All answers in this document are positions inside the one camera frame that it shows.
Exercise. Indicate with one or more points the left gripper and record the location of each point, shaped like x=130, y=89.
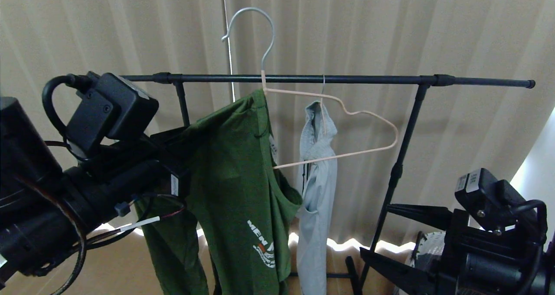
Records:
x=95, y=195

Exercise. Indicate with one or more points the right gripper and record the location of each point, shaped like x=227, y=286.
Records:
x=485, y=264

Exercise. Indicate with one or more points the pale grey shorts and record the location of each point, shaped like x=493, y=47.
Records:
x=318, y=199

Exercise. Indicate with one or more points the pink clothes hanger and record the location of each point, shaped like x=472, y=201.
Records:
x=323, y=95
x=347, y=155

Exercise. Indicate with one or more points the green garment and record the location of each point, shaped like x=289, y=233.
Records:
x=234, y=178

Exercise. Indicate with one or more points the white laundry basket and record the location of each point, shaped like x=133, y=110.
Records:
x=429, y=247

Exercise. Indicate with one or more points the black clothes rack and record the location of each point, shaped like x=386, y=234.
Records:
x=368, y=79

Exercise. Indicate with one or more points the beige curtain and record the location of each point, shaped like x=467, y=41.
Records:
x=390, y=26

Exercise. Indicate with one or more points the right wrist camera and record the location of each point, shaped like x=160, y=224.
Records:
x=485, y=195

